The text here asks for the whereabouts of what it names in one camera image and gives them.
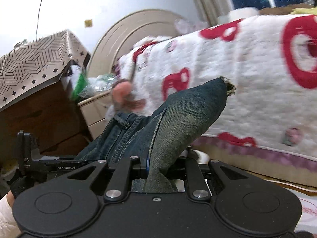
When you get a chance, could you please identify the dark blue denim jeans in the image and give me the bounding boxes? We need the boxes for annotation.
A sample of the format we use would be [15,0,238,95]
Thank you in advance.
[75,77,235,193]

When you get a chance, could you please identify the white gloved left hand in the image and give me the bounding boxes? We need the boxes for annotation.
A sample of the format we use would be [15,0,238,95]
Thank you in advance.
[0,191,21,238]

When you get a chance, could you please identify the brown wooden cabinet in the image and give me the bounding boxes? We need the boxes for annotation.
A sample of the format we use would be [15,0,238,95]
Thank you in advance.
[1,82,92,167]

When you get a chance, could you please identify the cream nightstand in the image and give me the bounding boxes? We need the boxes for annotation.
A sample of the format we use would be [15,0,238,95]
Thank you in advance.
[77,91,112,139]

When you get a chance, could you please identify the beige mattress edge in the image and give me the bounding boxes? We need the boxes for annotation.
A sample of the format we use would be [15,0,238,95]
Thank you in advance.
[191,140,316,188]

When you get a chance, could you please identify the clear plastic bags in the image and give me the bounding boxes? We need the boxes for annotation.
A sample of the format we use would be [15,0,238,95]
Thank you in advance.
[61,64,118,101]

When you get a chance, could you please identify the geometric patterned cloth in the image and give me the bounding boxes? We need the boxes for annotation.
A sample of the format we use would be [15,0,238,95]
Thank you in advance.
[1,30,90,111]

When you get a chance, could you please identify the white quilt with red bears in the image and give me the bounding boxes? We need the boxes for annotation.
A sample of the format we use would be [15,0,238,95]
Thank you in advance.
[118,14,316,160]

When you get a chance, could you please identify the checked Happy dog blanket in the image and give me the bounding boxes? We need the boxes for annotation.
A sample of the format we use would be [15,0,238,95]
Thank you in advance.
[291,190,317,236]

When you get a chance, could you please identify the beige wooden headboard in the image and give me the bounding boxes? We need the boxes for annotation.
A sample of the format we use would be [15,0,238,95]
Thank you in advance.
[87,9,184,77]

